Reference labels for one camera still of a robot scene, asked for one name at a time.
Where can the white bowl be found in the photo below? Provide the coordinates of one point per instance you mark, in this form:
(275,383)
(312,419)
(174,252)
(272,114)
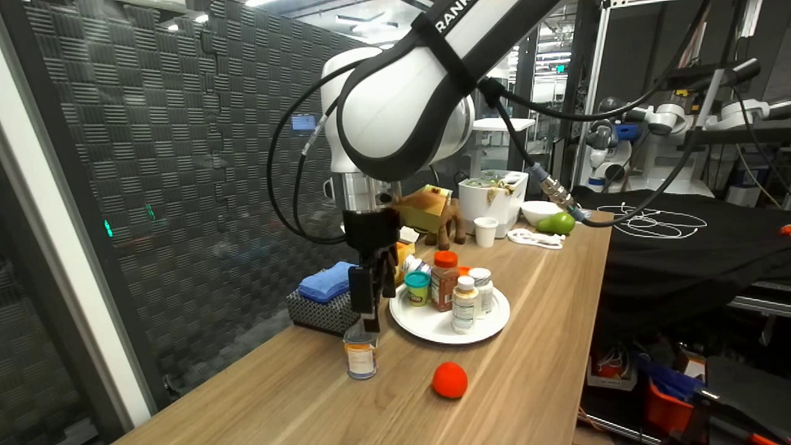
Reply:
(531,212)

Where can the cream bottle white cap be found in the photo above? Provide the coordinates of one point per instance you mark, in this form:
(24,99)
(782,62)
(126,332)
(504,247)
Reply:
(464,304)

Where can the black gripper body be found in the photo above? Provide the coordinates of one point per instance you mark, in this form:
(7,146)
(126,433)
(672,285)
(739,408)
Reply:
(370,235)

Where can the white paper cup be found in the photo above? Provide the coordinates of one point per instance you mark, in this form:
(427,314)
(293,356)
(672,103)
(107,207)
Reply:
(485,230)

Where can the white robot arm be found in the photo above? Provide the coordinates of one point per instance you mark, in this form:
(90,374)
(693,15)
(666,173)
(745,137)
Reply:
(393,111)

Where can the white paper plate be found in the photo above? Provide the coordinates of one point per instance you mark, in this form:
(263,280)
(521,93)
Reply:
(436,328)

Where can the white pill bottle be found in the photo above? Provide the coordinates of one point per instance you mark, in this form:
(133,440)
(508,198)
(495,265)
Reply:
(485,291)

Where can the white bottle blue label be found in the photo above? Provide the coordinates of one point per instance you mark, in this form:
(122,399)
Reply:
(412,264)

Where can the small clear jar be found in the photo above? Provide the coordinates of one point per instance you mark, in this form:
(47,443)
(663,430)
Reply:
(358,348)

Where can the brown plush moose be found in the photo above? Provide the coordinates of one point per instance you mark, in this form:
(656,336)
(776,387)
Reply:
(451,228)

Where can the white grey appliance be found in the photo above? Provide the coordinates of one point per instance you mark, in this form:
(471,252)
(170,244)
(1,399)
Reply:
(492,194)

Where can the small tub teal lid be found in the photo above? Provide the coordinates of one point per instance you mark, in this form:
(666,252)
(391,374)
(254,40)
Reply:
(417,287)

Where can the yellow cardboard box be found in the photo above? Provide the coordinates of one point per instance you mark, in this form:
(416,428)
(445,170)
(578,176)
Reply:
(403,250)

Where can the green fruit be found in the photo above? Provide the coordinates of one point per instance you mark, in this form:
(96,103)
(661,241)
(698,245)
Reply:
(562,224)

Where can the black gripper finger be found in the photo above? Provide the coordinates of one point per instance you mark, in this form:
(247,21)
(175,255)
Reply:
(364,297)
(389,271)

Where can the spice jar orange lid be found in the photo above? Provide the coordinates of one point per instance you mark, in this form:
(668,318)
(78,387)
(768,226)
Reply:
(442,278)

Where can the red ball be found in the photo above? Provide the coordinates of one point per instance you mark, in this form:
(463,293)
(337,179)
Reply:
(447,381)

